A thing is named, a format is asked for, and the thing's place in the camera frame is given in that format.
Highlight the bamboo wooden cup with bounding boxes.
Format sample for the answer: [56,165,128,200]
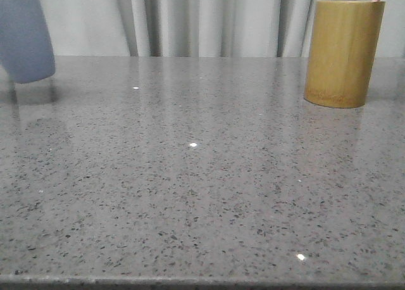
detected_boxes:
[304,1,385,108]

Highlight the blue plastic cup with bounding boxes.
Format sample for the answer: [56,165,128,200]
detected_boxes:
[1,0,56,84]

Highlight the grey curtain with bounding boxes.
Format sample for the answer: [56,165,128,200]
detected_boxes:
[31,0,405,59]

